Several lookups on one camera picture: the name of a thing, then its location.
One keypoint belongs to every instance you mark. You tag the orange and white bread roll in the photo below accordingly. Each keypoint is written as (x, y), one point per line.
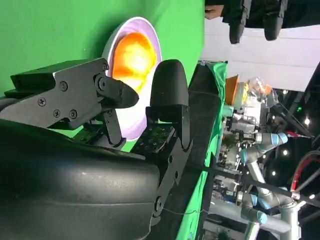
(132, 57)

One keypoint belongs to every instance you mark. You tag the lilac plate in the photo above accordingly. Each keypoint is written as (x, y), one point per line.
(133, 27)

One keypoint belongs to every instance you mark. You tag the green cloth on neighbouring table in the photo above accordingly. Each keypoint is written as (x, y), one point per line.
(220, 80)

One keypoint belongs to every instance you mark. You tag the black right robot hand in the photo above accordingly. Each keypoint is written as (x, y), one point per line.
(75, 187)

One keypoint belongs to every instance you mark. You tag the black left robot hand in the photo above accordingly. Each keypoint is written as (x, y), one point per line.
(275, 12)

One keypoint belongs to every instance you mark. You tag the black drape cloth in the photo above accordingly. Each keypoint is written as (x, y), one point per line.
(202, 112)

